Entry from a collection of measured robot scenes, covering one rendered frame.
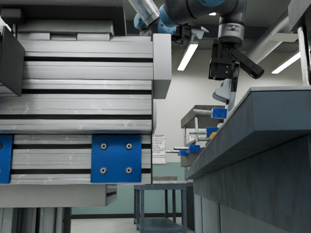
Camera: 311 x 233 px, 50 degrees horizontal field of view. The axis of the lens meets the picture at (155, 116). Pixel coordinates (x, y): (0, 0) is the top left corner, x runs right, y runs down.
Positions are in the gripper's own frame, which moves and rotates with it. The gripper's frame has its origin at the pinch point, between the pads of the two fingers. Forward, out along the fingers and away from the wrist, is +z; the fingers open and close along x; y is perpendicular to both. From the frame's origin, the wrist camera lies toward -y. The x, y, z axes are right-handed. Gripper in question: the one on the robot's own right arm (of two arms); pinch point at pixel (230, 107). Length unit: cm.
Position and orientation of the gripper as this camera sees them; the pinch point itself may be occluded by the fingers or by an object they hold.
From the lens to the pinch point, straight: 100.4
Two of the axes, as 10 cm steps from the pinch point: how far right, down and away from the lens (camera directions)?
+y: -9.9, -1.1, 0.8
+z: -1.2, 9.9, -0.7
